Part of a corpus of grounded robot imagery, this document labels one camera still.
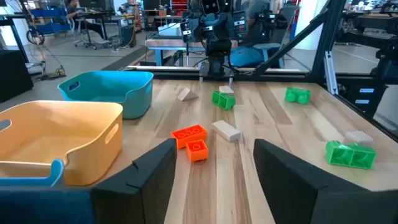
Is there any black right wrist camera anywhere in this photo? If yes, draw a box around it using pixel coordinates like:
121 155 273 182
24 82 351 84
201 0 221 15

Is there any black labelled control box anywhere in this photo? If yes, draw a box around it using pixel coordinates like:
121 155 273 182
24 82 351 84
347 83 389 118

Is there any silver metal bracket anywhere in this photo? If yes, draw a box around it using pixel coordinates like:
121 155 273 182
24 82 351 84
324 51 340 96

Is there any orange six-stud brick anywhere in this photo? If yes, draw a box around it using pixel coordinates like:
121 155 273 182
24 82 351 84
170 124 208 150

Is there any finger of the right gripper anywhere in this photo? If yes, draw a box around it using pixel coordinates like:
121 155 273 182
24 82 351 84
201 24 217 43
219 18 233 39

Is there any yellow plastic bin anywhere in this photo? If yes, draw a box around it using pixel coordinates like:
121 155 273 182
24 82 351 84
0 100 124 187

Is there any person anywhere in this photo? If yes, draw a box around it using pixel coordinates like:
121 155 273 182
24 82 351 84
239 0 282 46
66 0 106 40

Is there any dark blue plastic bin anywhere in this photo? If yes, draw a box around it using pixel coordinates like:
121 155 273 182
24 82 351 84
0 159 65 187

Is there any teal plastic bin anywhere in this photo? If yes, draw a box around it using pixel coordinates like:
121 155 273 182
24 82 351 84
57 70 154 120

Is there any blue seat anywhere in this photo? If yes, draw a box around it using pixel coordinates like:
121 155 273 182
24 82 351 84
229 42 284 68

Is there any blue-legged workbench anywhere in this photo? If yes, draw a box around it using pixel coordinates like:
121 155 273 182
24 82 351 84
144 37 208 67

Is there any neighbouring black workstation frame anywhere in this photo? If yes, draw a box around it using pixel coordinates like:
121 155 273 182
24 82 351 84
337 0 398 78

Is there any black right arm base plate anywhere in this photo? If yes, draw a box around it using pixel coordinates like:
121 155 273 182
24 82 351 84
198 65 234 78

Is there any large green plastic brick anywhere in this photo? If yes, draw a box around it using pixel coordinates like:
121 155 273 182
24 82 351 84
325 140 377 170

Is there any black computer tower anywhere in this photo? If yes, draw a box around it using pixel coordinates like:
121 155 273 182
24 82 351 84
121 24 137 48

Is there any small orange square brick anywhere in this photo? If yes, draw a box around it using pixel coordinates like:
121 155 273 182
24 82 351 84
185 139 210 163

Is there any green rounded plastic block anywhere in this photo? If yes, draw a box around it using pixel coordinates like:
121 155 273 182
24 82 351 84
284 86 312 105

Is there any black cabinet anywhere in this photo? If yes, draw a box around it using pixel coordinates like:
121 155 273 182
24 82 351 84
0 49 34 103

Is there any blue cart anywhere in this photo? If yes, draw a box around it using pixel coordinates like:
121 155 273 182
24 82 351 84
29 7 73 35

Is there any long rectangular wooden block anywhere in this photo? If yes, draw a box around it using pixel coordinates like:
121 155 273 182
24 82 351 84
211 120 242 143

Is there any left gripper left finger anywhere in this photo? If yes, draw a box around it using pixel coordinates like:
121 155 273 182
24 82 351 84
90 138 177 224

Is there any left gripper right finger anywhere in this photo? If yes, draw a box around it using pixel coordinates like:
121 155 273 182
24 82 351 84
253 139 371 224

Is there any triangular wooden block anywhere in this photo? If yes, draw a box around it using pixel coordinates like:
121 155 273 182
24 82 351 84
177 87 199 102

